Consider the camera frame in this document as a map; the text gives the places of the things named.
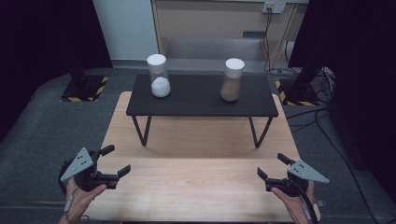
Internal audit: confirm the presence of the black raised shelf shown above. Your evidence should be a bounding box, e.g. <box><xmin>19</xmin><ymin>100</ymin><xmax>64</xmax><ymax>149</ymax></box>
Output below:
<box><xmin>125</xmin><ymin>74</ymin><xmax>279</xmax><ymax>149</ymax></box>

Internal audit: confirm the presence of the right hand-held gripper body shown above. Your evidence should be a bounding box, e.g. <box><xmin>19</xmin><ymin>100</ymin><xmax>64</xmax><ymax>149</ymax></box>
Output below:
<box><xmin>264</xmin><ymin>159</ymin><xmax>331</xmax><ymax>198</ymax></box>

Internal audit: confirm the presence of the long black floor cable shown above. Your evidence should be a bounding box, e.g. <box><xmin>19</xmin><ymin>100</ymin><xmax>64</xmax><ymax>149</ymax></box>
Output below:
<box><xmin>314</xmin><ymin>108</ymin><xmax>379</xmax><ymax>224</ymax></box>

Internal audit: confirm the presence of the striped stand base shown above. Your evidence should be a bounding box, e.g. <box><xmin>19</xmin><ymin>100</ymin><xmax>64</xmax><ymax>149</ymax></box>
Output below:
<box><xmin>60</xmin><ymin>74</ymin><xmax>109</xmax><ymax>103</ymax></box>
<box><xmin>275</xmin><ymin>77</ymin><xmax>321</xmax><ymax>107</ymax></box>

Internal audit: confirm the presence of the clear jar with white powder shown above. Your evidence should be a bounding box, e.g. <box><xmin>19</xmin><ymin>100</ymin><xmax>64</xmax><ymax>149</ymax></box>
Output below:
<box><xmin>146</xmin><ymin>53</ymin><xmax>172</xmax><ymax>99</ymax></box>

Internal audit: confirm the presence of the grey wrist strap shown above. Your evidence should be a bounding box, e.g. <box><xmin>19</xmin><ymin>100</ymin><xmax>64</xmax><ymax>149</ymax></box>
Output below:
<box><xmin>63</xmin><ymin>186</ymin><xmax>81</xmax><ymax>214</ymax></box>

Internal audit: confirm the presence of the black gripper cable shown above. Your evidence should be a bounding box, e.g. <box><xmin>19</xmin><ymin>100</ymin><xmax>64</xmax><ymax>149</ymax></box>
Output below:
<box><xmin>297</xmin><ymin>186</ymin><xmax>319</xmax><ymax>224</ymax></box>

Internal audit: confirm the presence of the black curtain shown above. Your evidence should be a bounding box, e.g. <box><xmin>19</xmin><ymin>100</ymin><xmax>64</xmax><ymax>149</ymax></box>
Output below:
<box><xmin>0</xmin><ymin>0</ymin><xmax>114</xmax><ymax>143</ymax></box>
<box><xmin>289</xmin><ymin>0</ymin><xmax>396</xmax><ymax>203</ymax></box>

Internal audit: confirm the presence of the clear jar with brown powder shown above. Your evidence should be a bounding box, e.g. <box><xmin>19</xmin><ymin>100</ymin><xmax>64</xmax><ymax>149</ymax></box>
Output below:
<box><xmin>219</xmin><ymin>57</ymin><xmax>246</xmax><ymax>103</ymax></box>

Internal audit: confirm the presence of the black socket cable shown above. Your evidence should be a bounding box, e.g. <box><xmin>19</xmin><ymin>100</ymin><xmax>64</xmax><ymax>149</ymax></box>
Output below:
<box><xmin>262</xmin><ymin>11</ymin><xmax>275</xmax><ymax>73</ymax></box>

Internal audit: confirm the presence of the person's left hand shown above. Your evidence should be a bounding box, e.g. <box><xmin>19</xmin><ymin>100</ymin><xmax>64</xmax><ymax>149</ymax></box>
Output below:
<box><xmin>63</xmin><ymin>176</ymin><xmax>108</xmax><ymax>222</ymax></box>

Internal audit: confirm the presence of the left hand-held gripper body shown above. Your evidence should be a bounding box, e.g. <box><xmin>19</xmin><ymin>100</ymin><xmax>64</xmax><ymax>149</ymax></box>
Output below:
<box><xmin>58</xmin><ymin>147</ymin><xmax>120</xmax><ymax>192</ymax></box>

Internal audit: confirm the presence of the person's right hand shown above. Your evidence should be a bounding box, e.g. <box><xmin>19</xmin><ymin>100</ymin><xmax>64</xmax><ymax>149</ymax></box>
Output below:
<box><xmin>270</xmin><ymin>180</ymin><xmax>316</xmax><ymax>224</ymax></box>

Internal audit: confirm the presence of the white wall socket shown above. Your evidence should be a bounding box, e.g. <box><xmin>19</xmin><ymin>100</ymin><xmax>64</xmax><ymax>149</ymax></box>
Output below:
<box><xmin>262</xmin><ymin>1</ymin><xmax>286</xmax><ymax>15</ymax></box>

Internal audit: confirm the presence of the tangle of cables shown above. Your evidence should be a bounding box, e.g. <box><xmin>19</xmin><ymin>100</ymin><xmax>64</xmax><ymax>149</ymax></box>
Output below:
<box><xmin>316</xmin><ymin>66</ymin><xmax>338</xmax><ymax>102</ymax></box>

